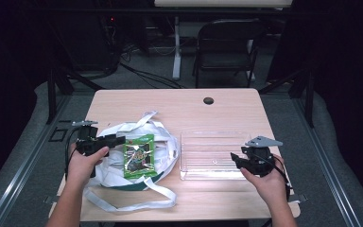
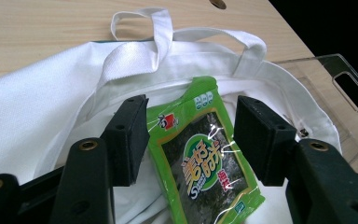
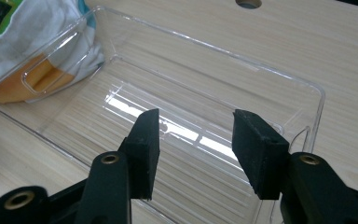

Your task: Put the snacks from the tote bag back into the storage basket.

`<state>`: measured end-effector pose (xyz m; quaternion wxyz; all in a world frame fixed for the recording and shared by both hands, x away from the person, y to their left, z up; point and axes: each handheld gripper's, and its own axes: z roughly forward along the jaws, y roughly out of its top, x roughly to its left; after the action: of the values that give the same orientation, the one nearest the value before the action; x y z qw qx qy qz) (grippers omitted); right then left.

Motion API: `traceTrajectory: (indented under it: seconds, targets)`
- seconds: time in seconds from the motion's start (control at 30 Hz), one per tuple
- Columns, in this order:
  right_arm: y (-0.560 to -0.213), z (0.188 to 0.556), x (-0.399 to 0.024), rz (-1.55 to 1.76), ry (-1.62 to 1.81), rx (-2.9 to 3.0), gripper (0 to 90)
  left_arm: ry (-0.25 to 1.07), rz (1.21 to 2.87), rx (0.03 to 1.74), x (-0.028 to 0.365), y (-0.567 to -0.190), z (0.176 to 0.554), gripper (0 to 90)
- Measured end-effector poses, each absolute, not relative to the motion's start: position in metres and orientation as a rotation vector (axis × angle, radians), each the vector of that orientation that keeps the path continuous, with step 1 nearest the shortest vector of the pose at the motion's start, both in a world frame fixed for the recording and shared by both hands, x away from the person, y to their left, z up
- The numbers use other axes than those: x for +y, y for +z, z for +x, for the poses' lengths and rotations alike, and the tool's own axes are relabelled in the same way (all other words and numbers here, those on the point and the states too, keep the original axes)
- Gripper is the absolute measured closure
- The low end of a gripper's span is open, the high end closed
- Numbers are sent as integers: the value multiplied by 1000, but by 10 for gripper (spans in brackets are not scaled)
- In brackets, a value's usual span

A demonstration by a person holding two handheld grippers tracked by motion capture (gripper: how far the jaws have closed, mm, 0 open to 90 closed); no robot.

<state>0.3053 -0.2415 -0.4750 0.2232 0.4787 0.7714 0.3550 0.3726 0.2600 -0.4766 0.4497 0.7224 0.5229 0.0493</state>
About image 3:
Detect white cloth bag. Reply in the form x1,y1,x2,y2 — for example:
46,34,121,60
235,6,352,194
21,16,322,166
0,0,106,105

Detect clear plastic container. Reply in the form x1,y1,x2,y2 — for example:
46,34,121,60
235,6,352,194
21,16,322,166
0,6,326,224

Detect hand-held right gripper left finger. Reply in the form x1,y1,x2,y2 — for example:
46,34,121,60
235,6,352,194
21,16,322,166
74,107,161,224

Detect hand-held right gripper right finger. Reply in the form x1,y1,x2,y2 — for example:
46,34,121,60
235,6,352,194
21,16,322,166
231,108,358,224

